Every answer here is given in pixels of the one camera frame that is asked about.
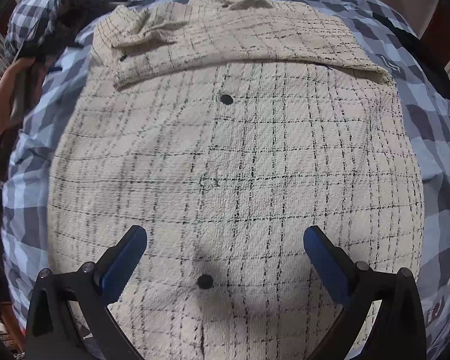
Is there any cream plaid tweed jacket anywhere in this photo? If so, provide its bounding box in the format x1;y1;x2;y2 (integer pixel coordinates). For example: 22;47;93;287
48;0;424;359

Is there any black clothing pile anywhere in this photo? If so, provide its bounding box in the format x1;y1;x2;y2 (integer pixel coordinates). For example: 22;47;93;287
372;12;450;101

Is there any person's left hand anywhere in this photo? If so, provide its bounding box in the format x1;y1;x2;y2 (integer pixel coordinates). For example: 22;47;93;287
0;58;35;137

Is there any blue checkered bed sheet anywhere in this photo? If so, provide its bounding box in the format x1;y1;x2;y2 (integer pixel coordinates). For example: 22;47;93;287
1;0;450;359

